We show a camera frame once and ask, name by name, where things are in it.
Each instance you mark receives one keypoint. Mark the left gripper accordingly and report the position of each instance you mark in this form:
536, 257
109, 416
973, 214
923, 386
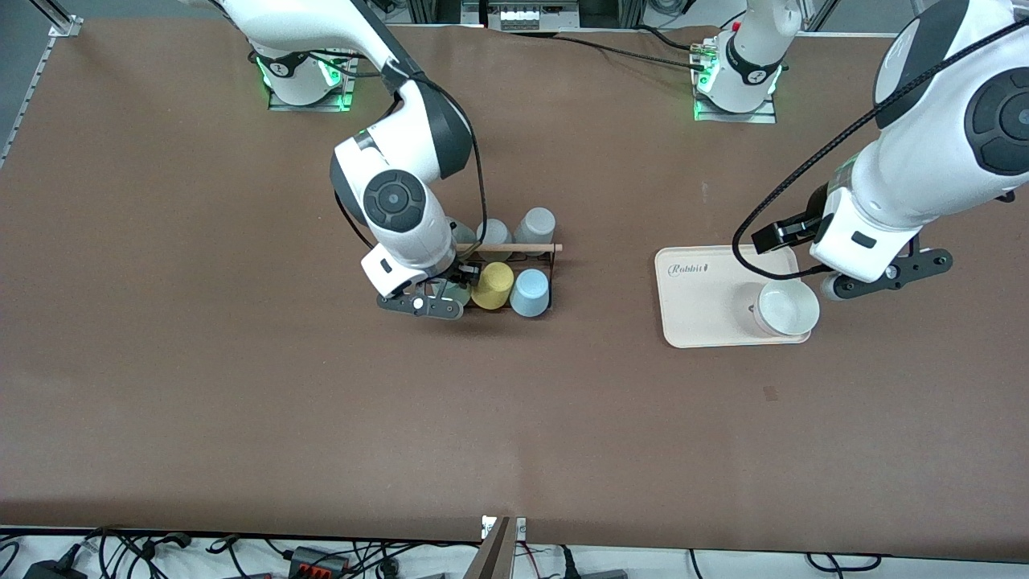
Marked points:
806, 226

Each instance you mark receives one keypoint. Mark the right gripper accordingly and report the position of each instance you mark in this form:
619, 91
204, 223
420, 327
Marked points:
462, 277

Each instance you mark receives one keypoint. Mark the pale green cup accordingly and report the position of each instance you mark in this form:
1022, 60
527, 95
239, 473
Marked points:
463, 294

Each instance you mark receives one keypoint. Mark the light blue cup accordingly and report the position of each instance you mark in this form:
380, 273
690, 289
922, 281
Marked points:
530, 293

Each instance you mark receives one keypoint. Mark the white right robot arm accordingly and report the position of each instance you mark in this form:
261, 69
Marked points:
398, 201

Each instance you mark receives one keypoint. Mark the yellow cup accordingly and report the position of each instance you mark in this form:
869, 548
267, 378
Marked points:
492, 288

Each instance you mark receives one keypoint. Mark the grey cup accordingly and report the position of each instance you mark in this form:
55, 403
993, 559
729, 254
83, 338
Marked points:
494, 232
462, 233
536, 225

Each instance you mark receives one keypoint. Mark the white bowl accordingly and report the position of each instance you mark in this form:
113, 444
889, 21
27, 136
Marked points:
788, 310

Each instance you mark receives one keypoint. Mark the beige plastic tray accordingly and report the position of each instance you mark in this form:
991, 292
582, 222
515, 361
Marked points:
707, 310

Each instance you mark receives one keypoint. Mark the small white label tag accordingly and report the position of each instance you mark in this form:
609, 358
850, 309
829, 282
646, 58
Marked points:
485, 527

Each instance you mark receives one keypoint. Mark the white power strip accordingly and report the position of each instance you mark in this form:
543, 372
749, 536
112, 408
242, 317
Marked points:
518, 16

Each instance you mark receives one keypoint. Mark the wooden wedge piece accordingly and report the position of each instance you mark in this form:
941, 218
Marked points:
492, 555

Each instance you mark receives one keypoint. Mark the black power strip red switches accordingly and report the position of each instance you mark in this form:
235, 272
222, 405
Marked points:
317, 560

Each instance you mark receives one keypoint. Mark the black power adapter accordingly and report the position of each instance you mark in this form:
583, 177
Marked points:
52, 569

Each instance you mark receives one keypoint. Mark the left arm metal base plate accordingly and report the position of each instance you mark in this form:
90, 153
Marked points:
764, 115

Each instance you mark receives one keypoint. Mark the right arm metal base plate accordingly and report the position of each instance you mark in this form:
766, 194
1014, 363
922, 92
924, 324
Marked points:
346, 76

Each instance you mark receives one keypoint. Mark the aluminium profile rail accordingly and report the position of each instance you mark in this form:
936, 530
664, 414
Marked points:
36, 76

